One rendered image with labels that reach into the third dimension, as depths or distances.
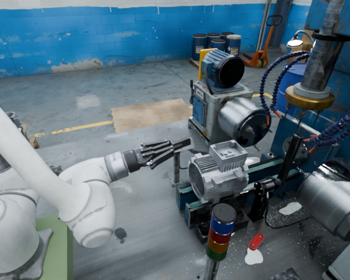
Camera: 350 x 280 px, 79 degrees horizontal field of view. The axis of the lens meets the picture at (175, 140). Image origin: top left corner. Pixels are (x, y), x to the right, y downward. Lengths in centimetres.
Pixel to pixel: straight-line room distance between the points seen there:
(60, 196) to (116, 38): 570
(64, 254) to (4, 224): 26
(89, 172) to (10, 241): 31
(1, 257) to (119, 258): 39
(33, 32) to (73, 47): 81
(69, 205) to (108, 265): 47
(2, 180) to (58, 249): 32
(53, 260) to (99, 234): 43
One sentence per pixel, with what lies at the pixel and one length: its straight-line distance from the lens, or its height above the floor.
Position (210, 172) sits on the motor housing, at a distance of 88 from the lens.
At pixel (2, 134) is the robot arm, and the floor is 142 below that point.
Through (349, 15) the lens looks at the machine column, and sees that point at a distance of 94.
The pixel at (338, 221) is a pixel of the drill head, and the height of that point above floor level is 105.
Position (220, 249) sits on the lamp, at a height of 109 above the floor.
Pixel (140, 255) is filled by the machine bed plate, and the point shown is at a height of 80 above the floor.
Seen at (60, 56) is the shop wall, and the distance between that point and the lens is 617.
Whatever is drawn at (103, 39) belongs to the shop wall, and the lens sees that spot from 610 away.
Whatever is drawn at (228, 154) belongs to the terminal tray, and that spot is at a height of 113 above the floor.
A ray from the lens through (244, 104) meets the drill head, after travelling 126.
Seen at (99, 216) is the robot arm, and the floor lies 123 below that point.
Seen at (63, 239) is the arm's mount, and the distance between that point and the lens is 102.
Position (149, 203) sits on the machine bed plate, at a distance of 113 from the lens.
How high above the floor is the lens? 168
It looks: 35 degrees down
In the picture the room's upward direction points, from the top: straight up
